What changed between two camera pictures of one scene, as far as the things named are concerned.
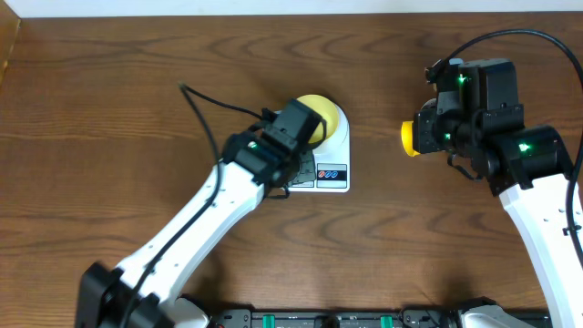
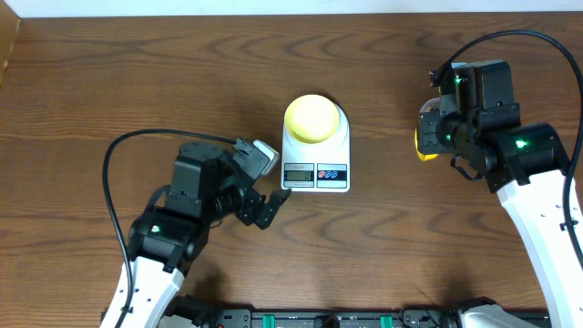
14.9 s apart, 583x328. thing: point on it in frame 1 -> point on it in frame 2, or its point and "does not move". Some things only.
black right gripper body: [449, 131] does not move
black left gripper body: [303, 147] -> [228, 197]
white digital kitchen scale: [332, 162] does not move
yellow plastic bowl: [324, 110] does not move
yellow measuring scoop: [406, 138] -> [423, 156]
